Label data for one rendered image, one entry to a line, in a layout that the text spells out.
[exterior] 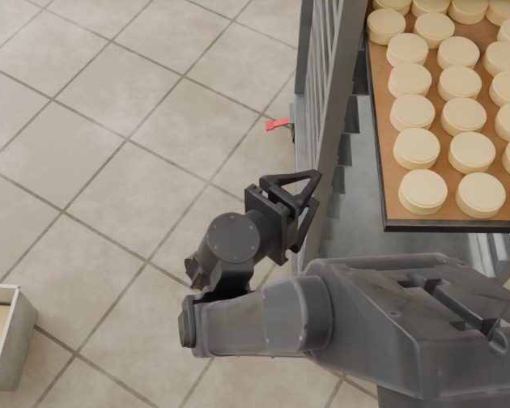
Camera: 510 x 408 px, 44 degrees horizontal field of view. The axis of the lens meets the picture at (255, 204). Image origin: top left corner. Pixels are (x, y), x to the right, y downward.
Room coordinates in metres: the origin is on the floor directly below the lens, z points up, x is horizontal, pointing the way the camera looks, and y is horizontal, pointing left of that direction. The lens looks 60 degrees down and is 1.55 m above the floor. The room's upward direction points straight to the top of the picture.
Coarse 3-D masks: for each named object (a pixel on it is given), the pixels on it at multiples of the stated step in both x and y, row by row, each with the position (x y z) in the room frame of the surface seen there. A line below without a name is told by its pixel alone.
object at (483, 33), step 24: (408, 24) 0.63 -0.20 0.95; (456, 24) 0.63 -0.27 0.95; (480, 24) 0.63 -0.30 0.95; (384, 48) 0.58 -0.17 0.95; (480, 48) 0.58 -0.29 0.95; (384, 72) 0.54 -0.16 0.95; (432, 72) 0.54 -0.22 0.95; (480, 72) 0.54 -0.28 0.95; (384, 96) 0.50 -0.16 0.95; (432, 96) 0.50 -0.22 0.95; (480, 96) 0.50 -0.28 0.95; (384, 120) 0.47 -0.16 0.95; (384, 144) 0.43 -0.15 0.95; (504, 144) 0.43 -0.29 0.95; (384, 168) 0.40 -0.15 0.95; (432, 168) 0.40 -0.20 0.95; (504, 168) 0.40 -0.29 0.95; (408, 216) 0.33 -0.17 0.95; (432, 216) 0.33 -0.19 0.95; (456, 216) 0.33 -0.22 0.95; (504, 216) 0.33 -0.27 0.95
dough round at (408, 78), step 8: (400, 64) 0.54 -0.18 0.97; (408, 64) 0.54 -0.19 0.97; (416, 64) 0.54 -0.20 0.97; (392, 72) 0.53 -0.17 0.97; (400, 72) 0.52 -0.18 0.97; (408, 72) 0.52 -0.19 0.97; (416, 72) 0.52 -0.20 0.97; (424, 72) 0.52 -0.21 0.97; (392, 80) 0.51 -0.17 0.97; (400, 80) 0.51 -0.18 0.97; (408, 80) 0.51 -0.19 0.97; (416, 80) 0.51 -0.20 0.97; (424, 80) 0.51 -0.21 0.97; (392, 88) 0.51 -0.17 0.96; (400, 88) 0.50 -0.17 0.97; (408, 88) 0.50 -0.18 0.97; (416, 88) 0.50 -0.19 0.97; (424, 88) 0.50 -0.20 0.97; (424, 96) 0.50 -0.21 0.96
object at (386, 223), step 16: (368, 48) 0.59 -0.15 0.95; (368, 64) 0.55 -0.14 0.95; (368, 80) 0.53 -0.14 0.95; (384, 192) 0.37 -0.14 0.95; (384, 208) 0.35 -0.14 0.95; (384, 224) 0.32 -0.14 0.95; (400, 224) 0.32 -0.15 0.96; (416, 224) 0.32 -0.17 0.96; (432, 224) 0.32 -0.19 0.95; (448, 224) 0.32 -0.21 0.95; (464, 224) 0.32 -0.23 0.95; (480, 224) 0.32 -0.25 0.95; (496, 224) 0.32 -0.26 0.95
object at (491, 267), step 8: (480, 240) 0.67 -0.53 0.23; (488, 240) 0.67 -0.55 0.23; (480, 248) 0.66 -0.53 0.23; (488, 248) 0.66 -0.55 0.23; (488, 256) 0.63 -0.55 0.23; (496, 256) 0.62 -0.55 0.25; (488, 264) 0.61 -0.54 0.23; (496, 264) 0.61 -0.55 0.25; (488, 272) 0.59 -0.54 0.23; (496, 272) 0.59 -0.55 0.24
